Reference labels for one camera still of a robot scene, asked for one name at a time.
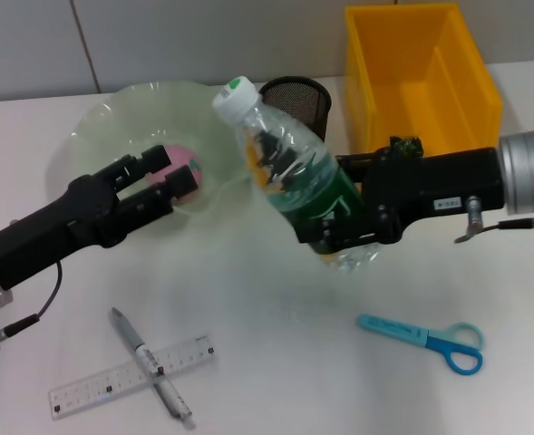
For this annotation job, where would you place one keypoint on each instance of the blue scissors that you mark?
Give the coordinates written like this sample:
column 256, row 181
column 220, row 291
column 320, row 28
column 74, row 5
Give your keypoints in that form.
column 393, row 328

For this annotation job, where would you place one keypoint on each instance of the green plastic wrapper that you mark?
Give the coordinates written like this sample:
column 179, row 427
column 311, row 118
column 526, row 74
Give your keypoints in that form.
column 407, row 147

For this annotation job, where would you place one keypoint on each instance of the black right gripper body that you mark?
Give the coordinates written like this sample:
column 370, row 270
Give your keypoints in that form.
column 430, row 186

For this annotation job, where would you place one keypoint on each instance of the yellow plastic bin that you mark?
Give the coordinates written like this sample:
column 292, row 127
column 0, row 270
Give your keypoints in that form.
column 430, row 90

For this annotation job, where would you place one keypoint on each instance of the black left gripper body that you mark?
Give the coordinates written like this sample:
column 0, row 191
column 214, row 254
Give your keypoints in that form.
column 58, row 231

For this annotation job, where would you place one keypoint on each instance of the green glass fruit plate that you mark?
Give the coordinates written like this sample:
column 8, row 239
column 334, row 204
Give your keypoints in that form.
column 112, row 118

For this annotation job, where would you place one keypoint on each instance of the grey pen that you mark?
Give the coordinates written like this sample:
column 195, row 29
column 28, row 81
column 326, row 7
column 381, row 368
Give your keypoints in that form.
column 130, row 337

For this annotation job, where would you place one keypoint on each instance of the black mesh pen holder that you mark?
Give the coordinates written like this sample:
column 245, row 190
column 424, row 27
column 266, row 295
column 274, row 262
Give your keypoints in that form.
column 303, row 99

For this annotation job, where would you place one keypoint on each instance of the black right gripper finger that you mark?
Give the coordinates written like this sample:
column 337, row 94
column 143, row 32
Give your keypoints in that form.
column 348, row 231
column 359, row 165

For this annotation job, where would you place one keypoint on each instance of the pink toy peach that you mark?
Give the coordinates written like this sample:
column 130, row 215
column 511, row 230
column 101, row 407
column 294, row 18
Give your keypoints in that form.
column 182, row 154

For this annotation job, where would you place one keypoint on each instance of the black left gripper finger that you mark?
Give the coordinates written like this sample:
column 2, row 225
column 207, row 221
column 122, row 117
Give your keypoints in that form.
column 151, row 158
column 180, row 183

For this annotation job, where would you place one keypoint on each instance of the transparent plastic ruler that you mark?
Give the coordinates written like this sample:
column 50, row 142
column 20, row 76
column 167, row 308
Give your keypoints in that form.
column 90, row 392

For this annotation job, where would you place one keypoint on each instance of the clear water bottle green label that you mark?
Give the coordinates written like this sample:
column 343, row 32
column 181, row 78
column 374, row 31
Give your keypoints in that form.
column 284, row 149

